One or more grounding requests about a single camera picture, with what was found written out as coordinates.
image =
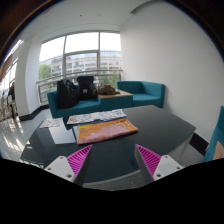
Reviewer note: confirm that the pink white gripper right finger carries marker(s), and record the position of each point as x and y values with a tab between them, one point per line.
153	166

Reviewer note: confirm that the black glossy coffee table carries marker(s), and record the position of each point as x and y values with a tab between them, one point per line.
158	130

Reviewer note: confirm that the teal chair at right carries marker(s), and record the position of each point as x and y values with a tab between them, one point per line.
217	136

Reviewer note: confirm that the black backpack left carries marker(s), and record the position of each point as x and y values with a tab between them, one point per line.
67	93

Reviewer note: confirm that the pink white gripper left finger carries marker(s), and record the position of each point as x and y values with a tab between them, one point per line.
72	168

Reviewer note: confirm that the wooden sofa side table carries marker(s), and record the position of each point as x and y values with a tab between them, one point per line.
115	95

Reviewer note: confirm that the teal corner sofa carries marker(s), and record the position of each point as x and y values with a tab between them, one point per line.
144	93

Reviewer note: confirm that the dark backpack middle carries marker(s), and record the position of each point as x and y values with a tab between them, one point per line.
87	89

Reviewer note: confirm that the orange patterned folded towel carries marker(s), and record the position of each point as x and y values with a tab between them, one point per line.
98	132

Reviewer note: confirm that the white patterned cloth at left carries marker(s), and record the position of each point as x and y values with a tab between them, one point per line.
50	122

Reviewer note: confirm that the brown bag on sofa table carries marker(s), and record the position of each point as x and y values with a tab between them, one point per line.
105	89

